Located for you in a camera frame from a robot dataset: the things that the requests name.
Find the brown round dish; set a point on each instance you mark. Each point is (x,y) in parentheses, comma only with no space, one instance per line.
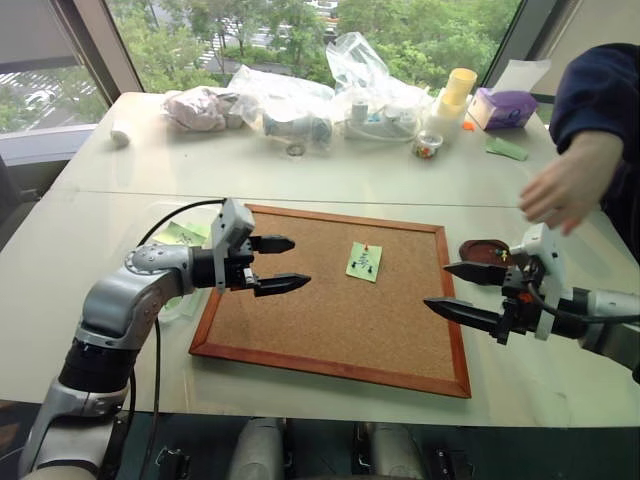
(477,250)

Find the white power strip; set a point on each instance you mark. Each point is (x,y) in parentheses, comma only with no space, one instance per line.
(375,131)

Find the green sticky note with writing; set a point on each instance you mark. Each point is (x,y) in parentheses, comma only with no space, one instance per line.
(364,260)
(182,232)

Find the dark blue sleeved forearm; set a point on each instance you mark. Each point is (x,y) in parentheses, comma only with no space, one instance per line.
(595,90)

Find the clear plastic bag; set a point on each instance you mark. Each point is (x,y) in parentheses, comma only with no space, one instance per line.
(280,95)
(365,70)

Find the green paper slip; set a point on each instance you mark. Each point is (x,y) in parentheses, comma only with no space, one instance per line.
(506,149)

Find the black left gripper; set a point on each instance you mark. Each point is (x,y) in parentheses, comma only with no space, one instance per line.
(240,272)

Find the person's dark blue torso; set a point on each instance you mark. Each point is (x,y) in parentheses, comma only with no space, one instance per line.
(625,210)

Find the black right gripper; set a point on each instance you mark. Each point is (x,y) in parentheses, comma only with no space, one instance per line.
(520,305)

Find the yellow paper cup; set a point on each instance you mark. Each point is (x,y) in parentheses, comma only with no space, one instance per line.
(447,107)

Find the purple tissue box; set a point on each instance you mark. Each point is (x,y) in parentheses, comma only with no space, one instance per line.
(502,110)

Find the pink crumpled plastic bag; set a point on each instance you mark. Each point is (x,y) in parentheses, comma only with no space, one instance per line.
(197,110)

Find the white and blue cylinder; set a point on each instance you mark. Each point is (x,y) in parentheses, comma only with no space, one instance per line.
(300,127)

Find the person's bare hand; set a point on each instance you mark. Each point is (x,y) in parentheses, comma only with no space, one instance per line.
(565,190)

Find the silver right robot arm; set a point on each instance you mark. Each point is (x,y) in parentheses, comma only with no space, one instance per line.
(610,302)

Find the clear plastic tray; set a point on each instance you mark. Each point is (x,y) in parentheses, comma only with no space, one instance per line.
(182,306)

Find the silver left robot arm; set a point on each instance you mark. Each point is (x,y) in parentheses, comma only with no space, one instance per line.
(115,300)

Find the clear jar of coloured pins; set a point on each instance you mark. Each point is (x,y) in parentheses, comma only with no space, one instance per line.
(427,146)

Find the brown window frame post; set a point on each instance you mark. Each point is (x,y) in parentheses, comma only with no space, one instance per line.
(97,45)
(525,30)

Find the stack of yellow cups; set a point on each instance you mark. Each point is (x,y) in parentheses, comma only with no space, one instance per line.
(461,85)

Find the wood framed cork board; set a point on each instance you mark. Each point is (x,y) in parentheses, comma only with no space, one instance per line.
(330,325)

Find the white tape roll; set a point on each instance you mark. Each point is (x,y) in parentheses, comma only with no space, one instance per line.
(120,134)

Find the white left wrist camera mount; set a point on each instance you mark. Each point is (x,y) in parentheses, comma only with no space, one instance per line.
(232,217)

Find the small orange piece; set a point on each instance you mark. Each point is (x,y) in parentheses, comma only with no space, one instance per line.
(468,127)

